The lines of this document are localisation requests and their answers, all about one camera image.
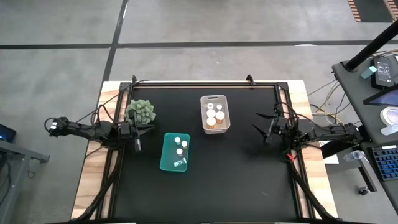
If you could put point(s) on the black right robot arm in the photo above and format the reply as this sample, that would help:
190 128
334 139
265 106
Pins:
326 132

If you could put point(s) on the dark tablet screen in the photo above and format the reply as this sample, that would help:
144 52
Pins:
388 98

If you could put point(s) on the black power adapter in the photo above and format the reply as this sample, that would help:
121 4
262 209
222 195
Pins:
384 73

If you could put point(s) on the white paper sheet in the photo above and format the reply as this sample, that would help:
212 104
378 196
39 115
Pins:
332 160

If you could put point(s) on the black pole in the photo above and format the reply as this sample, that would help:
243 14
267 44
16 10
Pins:
373 46

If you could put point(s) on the small teal box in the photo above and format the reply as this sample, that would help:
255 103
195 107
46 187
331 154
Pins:
368 72

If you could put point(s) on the green artificial succulent plant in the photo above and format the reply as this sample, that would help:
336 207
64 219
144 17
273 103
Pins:
141 110

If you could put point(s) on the black keyboard blue keys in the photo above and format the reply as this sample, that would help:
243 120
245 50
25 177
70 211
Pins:
387 163

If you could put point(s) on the white plastic bin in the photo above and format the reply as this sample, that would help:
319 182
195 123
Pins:
226 102

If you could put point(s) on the white tape roll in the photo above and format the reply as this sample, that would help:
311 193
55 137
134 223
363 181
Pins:
384 113

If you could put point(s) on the grey metal desk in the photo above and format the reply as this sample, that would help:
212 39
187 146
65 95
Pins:
18 152

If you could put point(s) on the dark grey side table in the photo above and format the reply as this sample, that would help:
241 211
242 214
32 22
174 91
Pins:
351 93

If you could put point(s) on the teal translucent plastic bin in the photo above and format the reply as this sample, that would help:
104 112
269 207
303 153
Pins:
169 155

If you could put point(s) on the clear plastic water bottle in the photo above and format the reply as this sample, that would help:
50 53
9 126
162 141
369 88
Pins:
354 156

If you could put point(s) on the large amber pill bottle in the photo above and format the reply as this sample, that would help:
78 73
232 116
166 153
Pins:
211 113
211 122
220 117

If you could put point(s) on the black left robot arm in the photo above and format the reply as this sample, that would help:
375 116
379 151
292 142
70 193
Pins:
84 129

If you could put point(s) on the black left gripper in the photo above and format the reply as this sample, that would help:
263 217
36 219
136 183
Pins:
127 130

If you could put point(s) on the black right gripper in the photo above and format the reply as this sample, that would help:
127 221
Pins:
278 129

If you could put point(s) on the black mat with striped edge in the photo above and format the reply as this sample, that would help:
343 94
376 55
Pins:
370 9

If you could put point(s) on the black device blue light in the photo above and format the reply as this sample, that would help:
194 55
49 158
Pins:
6 133

